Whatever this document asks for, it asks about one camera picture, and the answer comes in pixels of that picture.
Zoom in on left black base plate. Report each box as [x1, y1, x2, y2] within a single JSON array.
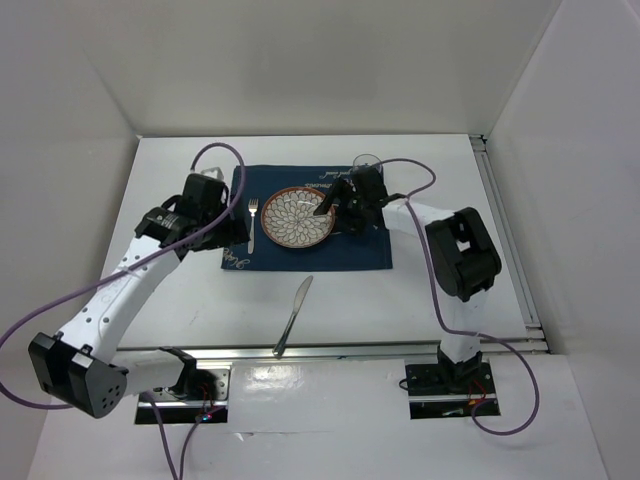
[[150, 362, 231, 425]]

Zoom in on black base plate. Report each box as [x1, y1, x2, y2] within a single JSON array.
[[398, 362, 501, 420], [150, 362, 231, 425]]

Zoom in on blue fish placemat cloth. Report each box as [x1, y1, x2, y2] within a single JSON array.
[[221, 165, 393, 272]]

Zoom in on silver fork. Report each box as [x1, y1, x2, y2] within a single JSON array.
[[247, 198, 259, 255]]

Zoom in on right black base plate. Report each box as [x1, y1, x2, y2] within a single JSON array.
[[398, 362, 501, 420]]

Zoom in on silver table knife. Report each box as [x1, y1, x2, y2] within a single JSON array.
[[272, 275, 314, 358]]

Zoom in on front aluminium rail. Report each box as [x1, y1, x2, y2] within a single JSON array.
[[79, 338, 551, 364]]

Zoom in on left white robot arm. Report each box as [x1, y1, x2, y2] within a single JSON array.
[[28, 171, 248, 419]]

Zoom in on floral patterned ceramic plate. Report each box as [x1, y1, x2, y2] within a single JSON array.
[[261, 187, 335, 249]]

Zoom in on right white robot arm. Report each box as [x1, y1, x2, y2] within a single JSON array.
[[314, 166, 502, 392]]

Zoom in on clear plastic cup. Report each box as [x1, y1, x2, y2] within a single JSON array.
[[352, 153, 383, 173]]

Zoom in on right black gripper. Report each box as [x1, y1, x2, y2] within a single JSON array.
[[314, 176, 368, 236]]

